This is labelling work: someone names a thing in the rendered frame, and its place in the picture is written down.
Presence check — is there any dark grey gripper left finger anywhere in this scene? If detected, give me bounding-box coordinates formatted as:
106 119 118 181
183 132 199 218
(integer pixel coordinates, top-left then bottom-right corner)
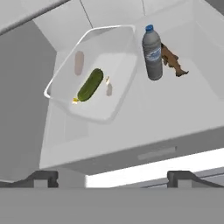
0 171 60 189

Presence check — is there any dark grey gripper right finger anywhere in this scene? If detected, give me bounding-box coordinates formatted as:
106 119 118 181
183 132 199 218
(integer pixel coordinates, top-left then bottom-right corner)
166 171 224 189

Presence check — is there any white fridge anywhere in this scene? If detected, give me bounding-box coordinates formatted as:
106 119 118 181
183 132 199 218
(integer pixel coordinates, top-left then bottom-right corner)
0 0 224 182

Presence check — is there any clear plastic tupperware container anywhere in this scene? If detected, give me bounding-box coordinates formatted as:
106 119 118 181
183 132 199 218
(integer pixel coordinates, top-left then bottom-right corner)
43 24 138 124

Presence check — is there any green cucumber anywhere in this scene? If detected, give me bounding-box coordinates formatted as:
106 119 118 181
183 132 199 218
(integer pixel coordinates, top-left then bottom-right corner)
76 67 105 103

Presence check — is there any brown irregular food piece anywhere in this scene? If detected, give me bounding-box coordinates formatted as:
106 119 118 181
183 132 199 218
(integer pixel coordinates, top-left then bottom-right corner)
160 43 190 78

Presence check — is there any grey water bottle blue cap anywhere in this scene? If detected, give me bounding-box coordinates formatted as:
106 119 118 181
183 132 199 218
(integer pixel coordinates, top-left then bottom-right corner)
142 24 164 81

